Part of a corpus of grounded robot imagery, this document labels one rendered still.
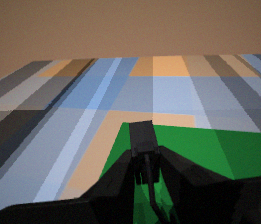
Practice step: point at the green circuit board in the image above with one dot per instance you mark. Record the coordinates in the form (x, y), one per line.
(234, 154)

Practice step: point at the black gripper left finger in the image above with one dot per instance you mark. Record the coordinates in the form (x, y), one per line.
(108, 201)

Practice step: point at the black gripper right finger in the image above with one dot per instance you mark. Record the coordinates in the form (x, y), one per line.
(202, 196)

